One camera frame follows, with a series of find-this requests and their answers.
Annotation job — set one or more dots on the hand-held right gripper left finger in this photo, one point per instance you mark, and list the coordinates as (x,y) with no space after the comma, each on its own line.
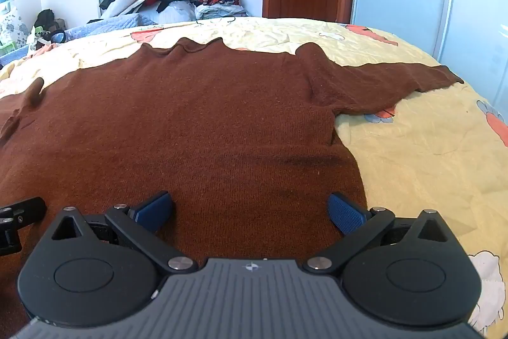
(155,209)

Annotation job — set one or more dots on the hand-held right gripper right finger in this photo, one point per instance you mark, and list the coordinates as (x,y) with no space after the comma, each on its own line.
(344,212)

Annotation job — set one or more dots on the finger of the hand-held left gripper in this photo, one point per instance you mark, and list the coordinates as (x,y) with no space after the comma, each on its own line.
(23,212)

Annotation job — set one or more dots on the brown knit sweater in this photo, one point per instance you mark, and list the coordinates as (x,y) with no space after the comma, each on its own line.
(190,132)

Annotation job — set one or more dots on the yellow printed bedspread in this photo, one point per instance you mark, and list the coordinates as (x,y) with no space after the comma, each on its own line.
(428,148)

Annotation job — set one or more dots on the blue quilted blanket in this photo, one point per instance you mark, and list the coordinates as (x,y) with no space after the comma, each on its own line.
(107,25)

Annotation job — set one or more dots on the dark bag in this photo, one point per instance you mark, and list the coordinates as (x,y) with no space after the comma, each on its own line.
(44,21)

